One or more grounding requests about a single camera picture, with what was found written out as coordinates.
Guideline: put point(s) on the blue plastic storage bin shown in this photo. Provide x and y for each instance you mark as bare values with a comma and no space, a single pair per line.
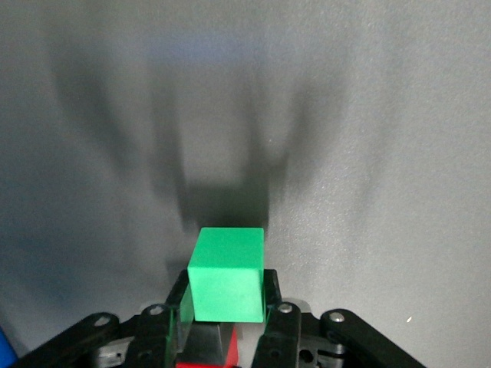
7,345

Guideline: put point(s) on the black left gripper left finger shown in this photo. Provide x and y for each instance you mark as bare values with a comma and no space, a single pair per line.
153,337

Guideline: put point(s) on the dark grey table mat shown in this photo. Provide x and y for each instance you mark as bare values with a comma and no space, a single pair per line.
245,115

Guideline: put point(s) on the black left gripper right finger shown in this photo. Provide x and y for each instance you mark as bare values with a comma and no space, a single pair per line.
280,337

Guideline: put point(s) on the green cube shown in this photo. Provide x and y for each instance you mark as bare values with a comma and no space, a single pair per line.
226,276

